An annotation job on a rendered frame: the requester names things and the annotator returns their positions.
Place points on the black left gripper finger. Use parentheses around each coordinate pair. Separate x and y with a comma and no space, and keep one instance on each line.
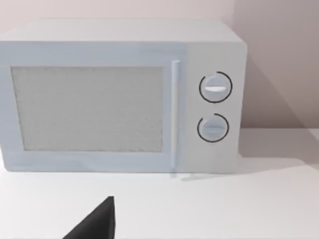
(101,221)

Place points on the pale microwave door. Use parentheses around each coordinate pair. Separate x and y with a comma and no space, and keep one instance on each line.
(87,109)

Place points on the pale microwave oven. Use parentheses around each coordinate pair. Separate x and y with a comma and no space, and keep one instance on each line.
(211,149)

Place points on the small pale microwave knob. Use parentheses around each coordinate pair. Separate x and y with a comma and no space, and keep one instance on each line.
(213,127)

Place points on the large pale microwave knob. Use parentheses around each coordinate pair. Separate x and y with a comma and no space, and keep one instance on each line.
(215,86)

